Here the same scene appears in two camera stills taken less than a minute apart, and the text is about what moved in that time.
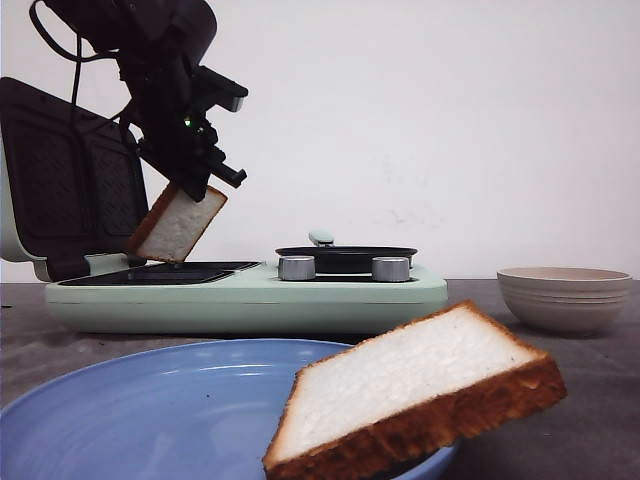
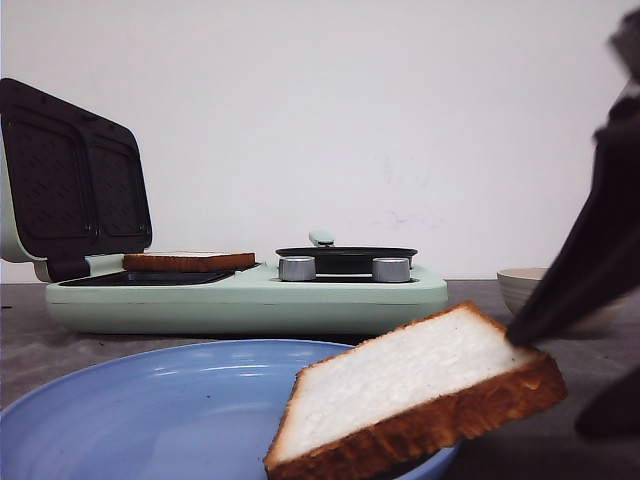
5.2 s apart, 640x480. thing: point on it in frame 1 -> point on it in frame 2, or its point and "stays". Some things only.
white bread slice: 396,398 stays
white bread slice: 177,224 -> 174,261
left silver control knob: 296,267 stays
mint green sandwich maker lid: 73,179 stays
